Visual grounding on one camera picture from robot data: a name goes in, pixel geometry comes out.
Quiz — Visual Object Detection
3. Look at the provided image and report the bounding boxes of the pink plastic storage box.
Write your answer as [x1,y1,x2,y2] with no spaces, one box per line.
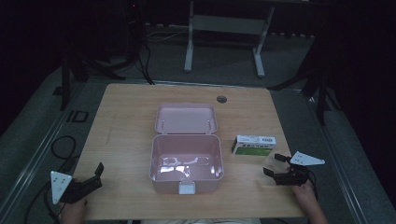
[148,103,225,196]

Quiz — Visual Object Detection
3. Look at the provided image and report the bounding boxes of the person's left hand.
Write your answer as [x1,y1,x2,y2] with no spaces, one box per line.
[60,199,89,224]

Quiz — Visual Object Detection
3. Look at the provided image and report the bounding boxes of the white metal desk frame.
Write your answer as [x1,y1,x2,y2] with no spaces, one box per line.
[183,0,276,78]

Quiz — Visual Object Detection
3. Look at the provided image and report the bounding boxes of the white green medicine box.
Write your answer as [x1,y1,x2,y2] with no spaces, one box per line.
[231,133,277,158]

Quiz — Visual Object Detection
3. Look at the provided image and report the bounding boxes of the black metal stand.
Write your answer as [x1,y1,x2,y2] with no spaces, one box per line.
[268,36,344,127]
[51,46,138,112]

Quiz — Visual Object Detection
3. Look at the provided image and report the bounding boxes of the black rectangular floor frame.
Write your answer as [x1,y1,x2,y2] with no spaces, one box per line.
[65,109,90,124]

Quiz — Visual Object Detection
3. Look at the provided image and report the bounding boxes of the black floor cable loop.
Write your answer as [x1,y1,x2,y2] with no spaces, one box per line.
[50,134,78,161]

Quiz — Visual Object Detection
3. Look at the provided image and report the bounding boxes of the person's right hand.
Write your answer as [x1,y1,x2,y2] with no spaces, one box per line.
[290,180,319,210]

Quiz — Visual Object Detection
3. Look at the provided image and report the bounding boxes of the black hanging cables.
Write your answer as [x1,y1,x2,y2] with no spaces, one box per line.
[124,0,156,86]

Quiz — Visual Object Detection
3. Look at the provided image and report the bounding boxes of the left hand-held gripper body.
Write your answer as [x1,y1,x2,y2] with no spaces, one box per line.
[49,170,104,205]

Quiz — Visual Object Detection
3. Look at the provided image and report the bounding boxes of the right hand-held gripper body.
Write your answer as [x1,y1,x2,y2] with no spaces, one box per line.
[274,150,326,188]

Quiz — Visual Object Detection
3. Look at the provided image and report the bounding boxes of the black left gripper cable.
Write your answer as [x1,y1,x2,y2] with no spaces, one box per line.
[23,155,78,224]

